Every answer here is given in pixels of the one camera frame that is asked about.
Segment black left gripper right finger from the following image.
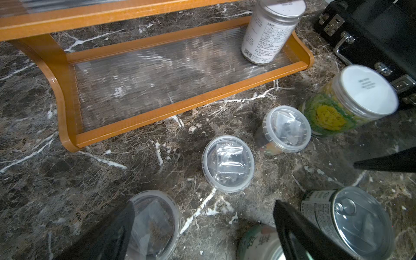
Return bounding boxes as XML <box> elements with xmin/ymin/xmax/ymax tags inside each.
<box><xmin>274</xmin><ymin>200</ymin><xmax>354</xmax><ymax>260</ymax></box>

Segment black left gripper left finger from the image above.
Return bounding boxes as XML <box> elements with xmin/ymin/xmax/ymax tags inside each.
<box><xmin>55</xmin><ymin>201</ymin><xmax>135</xmax><ymax>260</ymax></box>

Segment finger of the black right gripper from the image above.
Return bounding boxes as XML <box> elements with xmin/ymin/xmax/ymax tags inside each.
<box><xmin>353</xmin><ymin>147</ymin><xmax>416</xmax><ymax>173</ymax></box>

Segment small metal pull-tab can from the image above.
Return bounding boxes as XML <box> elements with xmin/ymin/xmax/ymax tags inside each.
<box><xmin>299</xmin><ymin>186</ymin><xmax>395</xmax><ymax>260</ymax></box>

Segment clear seed jar purple label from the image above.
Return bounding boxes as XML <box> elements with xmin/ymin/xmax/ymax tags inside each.
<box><xmin>125</xmin><ymin>190</ymin><xmax>182</xmax><ymax>260</ymax></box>

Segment red white labelled jar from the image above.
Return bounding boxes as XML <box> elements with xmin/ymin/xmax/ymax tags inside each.
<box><xmin>237</xmin><ymin>224</ymin><xmax>286</xmax><ymax>260</ymax></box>

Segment large white jar green label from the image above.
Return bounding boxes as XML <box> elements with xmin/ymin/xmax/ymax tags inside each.
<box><xmin>299</xmin><ymin>65</ymin><xmax>399</xmax><ymax>137</ymax></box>

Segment clear seed jar orange contents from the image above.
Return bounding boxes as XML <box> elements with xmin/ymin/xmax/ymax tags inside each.
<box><xmin>255</xmin><ymin>106</ymin><xmax>312</xmax><ymax>155</ymax></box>

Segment clear seed jar dark contents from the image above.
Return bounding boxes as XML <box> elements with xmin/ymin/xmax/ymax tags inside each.
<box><xmin>201</xmin><ymin>135</ymin><xmax>255</xmax><ymax>193</ymax></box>

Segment large white labelled jar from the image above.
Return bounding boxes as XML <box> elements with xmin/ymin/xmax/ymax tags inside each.
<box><xmin>241</xmin><ymin>0</ymin><xmax>307</xmax><ymax>65</ymax></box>

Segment orange wooden three-tier shelf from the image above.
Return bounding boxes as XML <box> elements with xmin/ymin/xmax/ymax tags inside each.
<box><xmin>1</xmin><ymin>1</ymin><xmax>314</xmax><ymax>152</ymax></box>

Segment black hard case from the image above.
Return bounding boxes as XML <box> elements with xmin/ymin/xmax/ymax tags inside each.
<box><xmin>314</xmin><ymin>1</ymin><xmax>416</xmax><ymax>110</ymax></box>

